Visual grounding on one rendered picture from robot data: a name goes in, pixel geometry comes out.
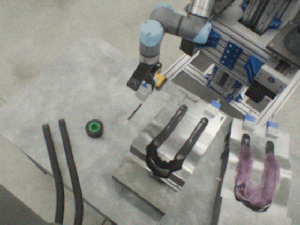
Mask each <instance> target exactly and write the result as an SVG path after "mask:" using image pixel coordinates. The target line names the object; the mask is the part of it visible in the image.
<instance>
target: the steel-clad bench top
mask: <svg viewBox="0 0 300 225"><path fill-rule="evenodd" d="M138 65H139V62H138V61H136V60H135V59H133V58H131V57H130V56H128V55H126V54H125V53H123V52H121V51H119V50H118V49H117V48H115V47H113V46H112V45H110V44H108V43H106V42H105V41H103V40H100V39H99V38H98V37H96V36H95V35H93V34H91V33H90V32H88V31H87V32H86V33H85V34H83V35H82V36H81V37H80V38H78V39H77V40H76V42H74V43H73V44H72V45H71V46H69V47H68V48H67V50H65V51H64V52H63V53H62V54H61V55H59V56H58V57H57V58H56V59H55V60H54V61H53V62H52V63H50V64H49V65H48V66H47V67H46V68H45V69H44V70H43V71H41V72H40V73H39V74H38V75H37V76H36V77H35V78H34V79H33V80H31V81H30V82H29V83H28V84H27V85H26V86H25V87H24V88H22V89H21V90H20V91H19V92H18V93H17V94H16V95H15V96H14V97H13V98H12V99H10V100H9V101H8V102H7V103H6V104H5V105H3V106H2V107H1V108H0V134H1V135H2V136H3V137H4V138H6V139H7V140H9V141H10V142H12V143H13V144H14V145H15V146H17V147H18V148H19V149H20V150H22V151H23V152H24V153H26V154H27V155H28V156H29V157H31V158H32V159H33V160H34V161H36V162H37V163H38V164H40V165H41V166H43V167H44V168H45V169H47V170H48V171H49V172H50V173H52V174H53V170H52V167H51V163H50V159H49V154H48V150H47V145H46V141H45V139H44V134H43V130H42V123H44V122H47V123H48V124H49V127H50V132H51V136H52V140H53V142H54V146H55V151H56V154H57V158H58V164H59V168H60V171H61V175H62V180H63V183H65V184H66V185H67V186H68V187H70V188H71V189H73V187H72V183H71V178H70V174H69V169H68V164H67V161H66V157H65V152H64V147H63V142H62V138H61V133H60V130H59V125H58V119H59V118H64V120H65V124H66V128H67V132H68V135H69V140H70V144H71V148H72V152H73V157H74V160H75V163H76V167H77V172H78V176H79V183H80V187H81V191H82V197H83V198H84V199H85V200H87V201H88V202H89V203H91V204H92V205H93V206H95V207H96V208H97V209H98V210H99V211H100V212H102V213H103V214H104V215H106V216H107V217H108V218H110V219H112V220H113V221H114V222H116V223H117V224H118V225H211V221H212V216H213V211H214V205H215V200H216V194H217V191H218V185H219V181H218V180H216V179H217V178H219V177H220V172H221V166H222V161H223V159H222V160H220V158H221V153H223V152H224V150H225V146H226V141H224V139H225V136H226V135H227V134H228V131H229V125H230V122H231V121H232V120H233V118H232V117H230V116H229V115H227V114H225V113H224V112H222V111H220V110H219V111H218V112H220V113H221V114H223V115H225V116H226V119H225V120H224V121H223V123H222V124H221V126H220V128H219V129H218V132H217V133H216V135H215V137H214V138H213V140H212V141H211V143H210V144H209V145H208V147H207V149H206V150H205V152H204V154H203V155H202V157H201V159H200V160H199V161H198V164H197V165H196V167H195V169H194V171H193V172H192V174H191V175H190V177H189V179H188V180H187V181H186V182H185V184H184V185H183V187H182V188H181V190H180V191H179V193H178V196H177V197H176V199H175V200H174V201H173V203H172V204H171V206H170V208H169V209H168V211H167V212H166V214H165V215H164V216H162V215H161V214H160V213H159V212H158V211H156V210H155V209H154V208H152V207H151V206H150V205H148V204H147V203H145V202H144V201H142V200H141V199H139V198H138V197H137V196H135V195H134V194H133V193H132V192H130V191H129V190H127V189H126V188H125V187H123V186H122V185H120V184H119V183H118V182H117V181H115V180H114V179H113V178H112V174H113V173H114V171H115V170H116V169H117V167H118V166H119V164H120V163H121V162H122V160H124V158H125V157H126V156H127V154H128V152H129V151H130V145H131V143H132V142H133V141H134V139H135V138H136V137H137V135H138V134H139V132H140V131H141V130H142V129H143V128H145V127H146V126H147V125H148V124H149V123H150V122H151V121H152V120H153V119H154V118H155V117H156V115H157V114H158V113H159V111H160V109H161V108H162V107H163V105H164V104H165V103H166V102H167V101H168V99H169V98H170V97H171V96H172V94H173V93H174V91H175V90H176V89H177V88H180V89H181V90H183V91H185V92H187V93H188V96H190V97H192V98H193V99H195V100H197V99H198V100H199V101H202V102H203V103H205V104H207V105H209V103H207V102H206V101H203V100H202V99H200V98H198V97H197V96H195V95H194V94H192V93H190V92H188V91H187V90H185V89H183V88H182V87H180V86H178V85H177V84H176V83H174V82H172V81H170V80H168V79H167V81H166V82H165V83H164V84H163V86H162V87H161V88H160V89H159V90H157V89H154V91H153V93H152V94H151V95H149V97H148V98H147V100H146V101H145V102H142V101H141V100H139V99H138V98H137V97H135V95H136V92H135V91H134V90H132V89H130V88H129V87H127V85H126V83H127V82H128V81H129V79H130V78H131V76H132V74H133V73H134V71H135V69H136V68H137V66H138ZM140 103H142V105H141V106H140V108H139V109H138V111H137V112H136V113H135V114H134V115H133V117H132V118H131V119H130V120H129V121H128V122H127V123H126V124H125V125H124V122H126V120H127V119H128V118H129V117H130V116H131V115H132V113H133V112H134V111H135V110H136V109H137V108H138V106H139V105H140ZM93 119H97V120H99V121H101V122H102V123H103V127H104V132H103V135H102V136H100V137H99V138H96V139H94V138H91V137H89V136H88V135H87V133H86V130H85V126H86V123H87V122H88V121H91V120H93ZM288 159H289V163H290V167H291V171H292V181H291V187H290V192H289V198H288V203H287V214H286V217H287V218H290V219H291V225H300V157H298V156H296V155H295V154H293V153H291V152H289V154H288Z"/></svg>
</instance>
